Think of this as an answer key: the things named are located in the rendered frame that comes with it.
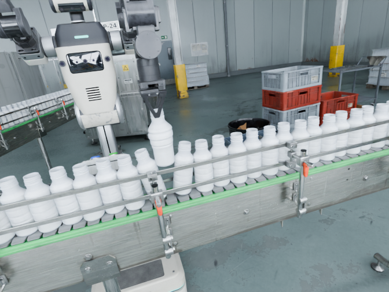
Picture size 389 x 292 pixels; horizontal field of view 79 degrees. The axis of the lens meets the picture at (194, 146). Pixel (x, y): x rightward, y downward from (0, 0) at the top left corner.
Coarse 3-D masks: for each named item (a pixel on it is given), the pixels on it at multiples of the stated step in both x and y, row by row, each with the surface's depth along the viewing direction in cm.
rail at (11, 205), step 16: (352, 128) 83; (368, 144) 87; (208, 160) 71; (144, 176) 67; (224, 176) 74; (64, 192) 62; (80, 192) 63; (0, 208) 59; (96, 208) 66; (32, 224) 62
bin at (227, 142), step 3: (258, 132) 139; (261, 132) 140; (276, 132) 137; (243, 135) 137; (258, 135) 140; (261, 135) 140; (225, 138) 133; (228, 138) 135; (243, 138) 138; (258, 138) 141; (225, 141) 133; (228, 141) 128; (243, 141) 138; (225, 144) 134; (228, 144) 130; (321, 210) 106; (321, 213) 106; (282, 222) 101; (282, 225) 102
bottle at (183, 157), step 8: (184, 144) 69; (184, 152) 70; (176, 160) 71; (184, 160) 70; (192, 160) 71; (192, 168) 73; (176, 176) 72; (184, 176) 72; (192, 176) 74; (176, 184) 73; (184, 184) 72; (176, 192) 74; (184, 192) 73
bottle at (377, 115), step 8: (376, 104) 88; (384, 104) 88; (376, 112) 88; (384, 112) 87; (376, 120) 88; (384, 120) 87; (376, 128) 89; (384, 128) 88; (376, 136) 90; (384, 136) 89; (376, 144) 90; (384, 144) 91
